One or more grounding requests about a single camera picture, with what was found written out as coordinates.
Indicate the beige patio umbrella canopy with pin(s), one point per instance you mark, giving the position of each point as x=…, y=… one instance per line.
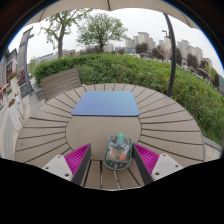
x=116, y=4

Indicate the blue square mouse pad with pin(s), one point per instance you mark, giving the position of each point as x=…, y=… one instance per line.
x=106, y=104

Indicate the far apartment buildings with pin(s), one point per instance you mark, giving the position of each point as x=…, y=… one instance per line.
x=143, y=38

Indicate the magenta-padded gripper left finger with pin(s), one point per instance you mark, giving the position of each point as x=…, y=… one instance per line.
x=76, y=160

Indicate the transparent green computer mouse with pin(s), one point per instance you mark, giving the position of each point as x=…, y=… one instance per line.
x=118, y=153

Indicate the green trimmed hedge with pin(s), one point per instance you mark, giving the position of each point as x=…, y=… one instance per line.
x=146, y=75

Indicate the round-crowned green tree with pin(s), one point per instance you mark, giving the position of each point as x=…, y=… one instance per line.
x=101, y=30

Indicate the brown slatted outdoor chair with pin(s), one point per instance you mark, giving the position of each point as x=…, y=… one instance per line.
x=60, y=83

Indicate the tall grey sign pillar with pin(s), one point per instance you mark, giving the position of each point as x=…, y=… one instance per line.
x=23, y=63

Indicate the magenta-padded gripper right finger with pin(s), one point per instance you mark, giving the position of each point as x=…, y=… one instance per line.
x=148, y=160

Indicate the dark curved umbrella pole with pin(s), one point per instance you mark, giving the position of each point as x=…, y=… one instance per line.
x=173, y=56

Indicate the white planter box with flowers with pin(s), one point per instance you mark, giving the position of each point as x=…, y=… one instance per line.
x=15, y=116
x=13, y=85

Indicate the tall thin-trunked tree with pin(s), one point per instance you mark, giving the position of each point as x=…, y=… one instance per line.
x=60, y=36

